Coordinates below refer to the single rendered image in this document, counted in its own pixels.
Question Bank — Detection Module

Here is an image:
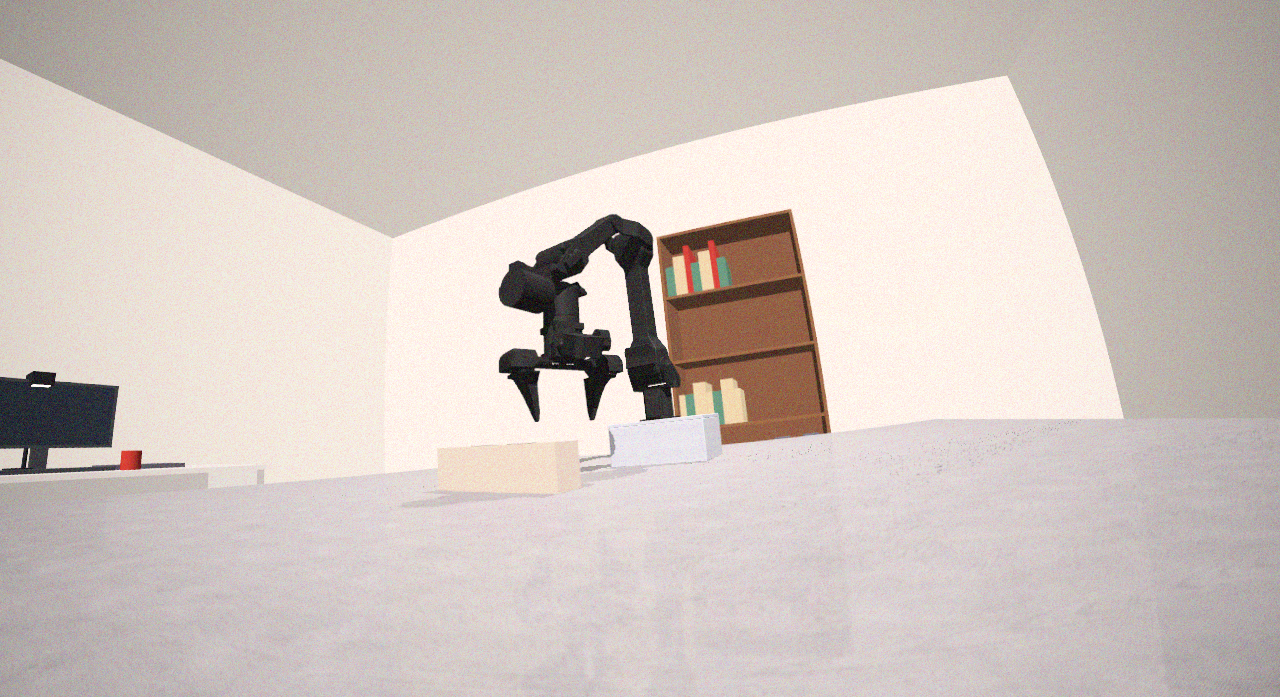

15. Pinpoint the beige power strip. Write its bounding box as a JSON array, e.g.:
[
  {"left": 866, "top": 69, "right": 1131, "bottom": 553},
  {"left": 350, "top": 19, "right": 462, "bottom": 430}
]
[{"left": 436, "top": 440, "right": 582, "bottom": 494}]

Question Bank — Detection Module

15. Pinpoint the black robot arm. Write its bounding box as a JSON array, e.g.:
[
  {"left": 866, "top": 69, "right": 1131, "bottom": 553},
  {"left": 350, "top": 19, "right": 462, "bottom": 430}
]
[{"left": 498, "top": 214, "right": 681, "bottom": 421}]

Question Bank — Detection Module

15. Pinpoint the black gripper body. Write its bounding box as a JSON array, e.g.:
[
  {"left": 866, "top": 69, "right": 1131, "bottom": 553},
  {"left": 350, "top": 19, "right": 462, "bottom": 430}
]
[{"left": 499, "top": 315, "right": 623, "bottom": 379}]

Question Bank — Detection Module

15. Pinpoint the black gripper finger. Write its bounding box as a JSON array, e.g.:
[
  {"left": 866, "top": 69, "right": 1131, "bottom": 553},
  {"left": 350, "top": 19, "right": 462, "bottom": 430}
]
[
  {"left": 582, "top": 373, "right": 617, "bottom": 421},
  {"left": 507, "top": 370, "right": 540, "bottom": 422}
]

